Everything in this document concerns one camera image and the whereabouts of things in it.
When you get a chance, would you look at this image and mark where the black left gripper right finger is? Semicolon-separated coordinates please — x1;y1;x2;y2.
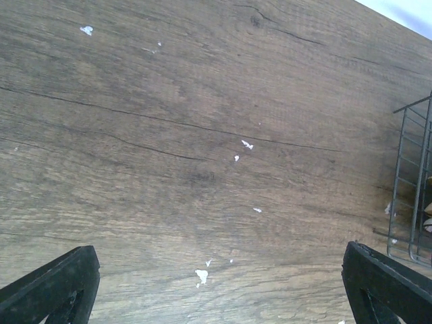
342;241;431;323

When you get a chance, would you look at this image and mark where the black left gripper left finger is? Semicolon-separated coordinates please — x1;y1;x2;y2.
1;246;100;323

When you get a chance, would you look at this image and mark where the white blue-striped plate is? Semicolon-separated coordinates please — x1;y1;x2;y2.
423;218;432;233

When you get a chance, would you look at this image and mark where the grey wire dish rack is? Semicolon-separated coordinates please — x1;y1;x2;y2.
373;95;431;268

